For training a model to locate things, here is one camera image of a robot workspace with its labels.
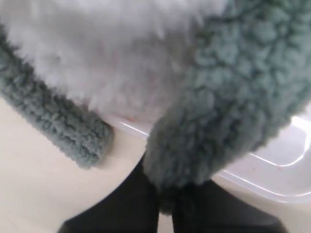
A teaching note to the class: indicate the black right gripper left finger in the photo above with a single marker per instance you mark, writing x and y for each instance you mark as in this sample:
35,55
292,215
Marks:
131,208

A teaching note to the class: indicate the white plush snowman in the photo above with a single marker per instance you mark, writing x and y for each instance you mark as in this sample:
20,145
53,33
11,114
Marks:
120,57

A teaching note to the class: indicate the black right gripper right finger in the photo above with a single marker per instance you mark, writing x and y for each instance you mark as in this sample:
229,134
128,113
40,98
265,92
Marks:
208,208

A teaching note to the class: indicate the white rectangular tray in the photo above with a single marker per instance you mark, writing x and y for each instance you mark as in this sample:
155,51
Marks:
280,171

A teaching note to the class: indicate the green knitted scarf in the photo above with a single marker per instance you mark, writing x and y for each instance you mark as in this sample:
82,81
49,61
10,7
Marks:
250,74

